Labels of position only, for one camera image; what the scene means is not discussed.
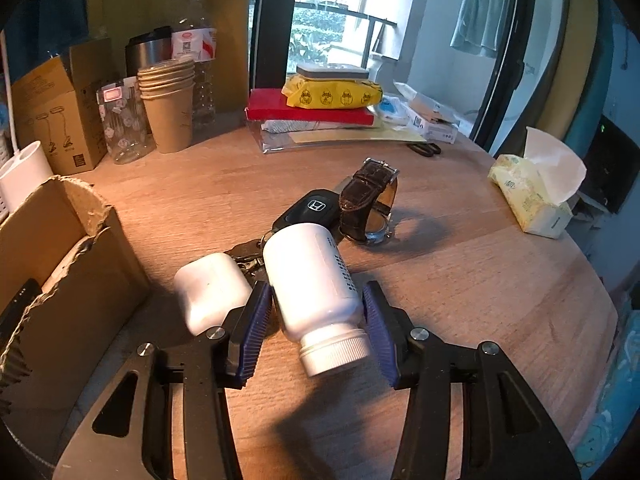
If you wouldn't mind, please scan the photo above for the black sliding door frame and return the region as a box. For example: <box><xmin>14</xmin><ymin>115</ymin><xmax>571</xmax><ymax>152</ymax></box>
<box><xmin>247</xmin><ymin>0</ymin><xmax>571</xmax><ymax>151</ymax></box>

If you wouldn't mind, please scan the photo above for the white earbuds case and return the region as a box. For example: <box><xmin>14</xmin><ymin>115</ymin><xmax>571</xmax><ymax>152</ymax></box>
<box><xmin>174</xmin><ymin>252</ymin><xmax>253</xmax><ymax>336</ymax></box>

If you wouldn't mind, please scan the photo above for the blue white packet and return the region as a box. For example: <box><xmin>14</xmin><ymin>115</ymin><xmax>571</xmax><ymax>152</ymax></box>
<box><xmin>374</xmin><ymin>94</ymin><xmax>408</xmax><ymax>123</ymax></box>

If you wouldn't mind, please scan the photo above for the wide yellow curtain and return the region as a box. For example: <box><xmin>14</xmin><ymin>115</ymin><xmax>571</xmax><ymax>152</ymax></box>
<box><xmin>85</xmin><ymin>0</ymin><xmax>258</xmax><ymax>111</ymax></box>

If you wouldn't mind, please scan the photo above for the clear plastic water bottle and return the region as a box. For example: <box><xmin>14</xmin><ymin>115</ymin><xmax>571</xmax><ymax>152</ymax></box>
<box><xmin>171</xmin><ymin>0</ymin><xmax>218</xmax><ymax>131</ymax></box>

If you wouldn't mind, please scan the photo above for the clear plastic document folder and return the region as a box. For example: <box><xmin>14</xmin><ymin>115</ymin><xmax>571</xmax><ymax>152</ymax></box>
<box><xmin>245</xmin><ymin>119</ymin><xmax>428</xmax><ymax>156</ymax></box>

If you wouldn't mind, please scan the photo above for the steel thermos flask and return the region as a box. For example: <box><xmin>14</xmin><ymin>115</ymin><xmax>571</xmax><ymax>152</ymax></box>
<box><xmin>125</xmin><ymin>25</ymin><xmax>173</xmax><ymax>78</ymax></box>

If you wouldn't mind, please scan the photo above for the dark blue curtain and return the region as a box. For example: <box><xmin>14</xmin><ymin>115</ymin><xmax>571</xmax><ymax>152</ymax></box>
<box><xmin>0</xmin><ymin>0</ymin><xmax>91</xmax><ymax>77</ymax></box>

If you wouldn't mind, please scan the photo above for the brown printed carton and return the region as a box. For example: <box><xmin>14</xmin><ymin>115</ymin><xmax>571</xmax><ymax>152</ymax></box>
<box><xmin>10</xmin><ymin>37</ymin><xmax>118</xmax><ymax>176</ymax></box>

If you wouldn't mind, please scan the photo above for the yellow tissue pack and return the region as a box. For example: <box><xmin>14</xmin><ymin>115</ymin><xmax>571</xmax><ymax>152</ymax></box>
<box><xmin>487</xmin><ymin>126</ymin><xmax>588</xmax><ymax>239</ymax></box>

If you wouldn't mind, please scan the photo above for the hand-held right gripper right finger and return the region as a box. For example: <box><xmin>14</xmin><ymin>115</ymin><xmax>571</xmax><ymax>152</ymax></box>
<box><xmin>362</xmin><ymin>281</ymin><xmax>581</xmax><ymax>480</ymax></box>

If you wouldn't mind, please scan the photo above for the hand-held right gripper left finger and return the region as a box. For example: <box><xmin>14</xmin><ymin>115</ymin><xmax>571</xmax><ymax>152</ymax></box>
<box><xmin>52</xmin><ymin>281</ymin><xmax>273</xmax><ymax>480</ymax></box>

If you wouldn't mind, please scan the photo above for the white desk lamp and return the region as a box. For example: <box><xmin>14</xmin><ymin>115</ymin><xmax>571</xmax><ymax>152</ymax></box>
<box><xmin>0</xmin><ymin>35</ymin><xmax>53</xmax><ymax>218</ymax></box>

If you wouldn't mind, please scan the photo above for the white medicine box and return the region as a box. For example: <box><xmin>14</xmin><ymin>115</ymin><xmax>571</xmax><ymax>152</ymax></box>
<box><xmin>407</xmin><ymin>105</ymin><xmax>460</xmax><ymax>145</ymax></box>

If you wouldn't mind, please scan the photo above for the cardboard box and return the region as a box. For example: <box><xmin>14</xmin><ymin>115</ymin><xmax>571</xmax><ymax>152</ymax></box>
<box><xmin>0</xmin><ymin>175</ymin><xmax>151</xmax><ymax>466</ymax></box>

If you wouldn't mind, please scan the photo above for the hanging pale green garment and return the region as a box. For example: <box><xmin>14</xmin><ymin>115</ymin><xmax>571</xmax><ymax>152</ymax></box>
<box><xmin>450</xmin><ymin>0</ymin><xmax>513</xmax><ymax>58</ymax></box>

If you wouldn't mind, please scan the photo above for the red book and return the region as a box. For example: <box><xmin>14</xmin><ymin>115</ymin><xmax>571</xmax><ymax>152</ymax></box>
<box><xmin>245</xmin><ymin>88</ymin><xmax>375</xmax><ymax>127</ymax></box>

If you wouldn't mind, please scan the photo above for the narrow yellow curtain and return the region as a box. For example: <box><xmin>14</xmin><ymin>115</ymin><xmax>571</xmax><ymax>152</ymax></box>
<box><xmin>537</xmin><ymin>0</ymin><xmax>601</xmax><ymax>146</ymax></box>

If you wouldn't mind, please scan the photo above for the white pill bottle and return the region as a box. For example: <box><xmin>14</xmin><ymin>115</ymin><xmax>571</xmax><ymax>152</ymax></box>
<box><xmin>262</xmin><ymin>223</ymin><xmax>371</xmax><ymax>378</ymax></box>

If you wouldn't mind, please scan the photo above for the black television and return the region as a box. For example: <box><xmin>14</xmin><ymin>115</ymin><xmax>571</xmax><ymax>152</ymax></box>
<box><xmin>580</xmin><ymin>115</ymin><xmax>638</xmax><ymax>213</ymax></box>

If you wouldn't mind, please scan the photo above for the black car key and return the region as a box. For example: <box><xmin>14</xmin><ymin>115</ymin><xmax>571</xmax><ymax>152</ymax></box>
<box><xmin>222</xmin><ymin>189</ymin><xmax>343</xmax><ymax>281</ymax></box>

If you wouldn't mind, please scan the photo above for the yellow wet wipes pack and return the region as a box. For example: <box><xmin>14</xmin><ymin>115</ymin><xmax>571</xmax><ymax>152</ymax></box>
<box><xmin>281</xmin><ymin>74</ymin><xmax>383</xmax><ymax>109</ymax></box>

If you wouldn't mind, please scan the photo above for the blue printed blanket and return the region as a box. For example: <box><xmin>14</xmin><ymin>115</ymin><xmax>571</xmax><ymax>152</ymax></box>
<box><xmin>575</xmin><ymin>295</ymin><xmax>640</xmax><ymax>466</ymax></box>

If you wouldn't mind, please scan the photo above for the manila envelope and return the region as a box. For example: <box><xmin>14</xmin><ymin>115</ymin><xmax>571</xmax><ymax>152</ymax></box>
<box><xmin>292</xmin><ymin>120</ymin><xmax>428</xmax><ymax>144</ymax></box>

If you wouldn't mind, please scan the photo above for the brown strap wristwatch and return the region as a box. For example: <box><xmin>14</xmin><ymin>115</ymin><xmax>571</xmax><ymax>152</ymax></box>
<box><xmin>339</xmin><ymin>157</ymin><xmax>401</xmax><ymax>247</ymax></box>

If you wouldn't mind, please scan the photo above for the stack of brown paper cups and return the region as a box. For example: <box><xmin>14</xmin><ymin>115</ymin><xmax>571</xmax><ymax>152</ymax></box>
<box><xmin>137</xmin><ymin>57</ymin><xmax>196</xmax><ymax>154</ymax></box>

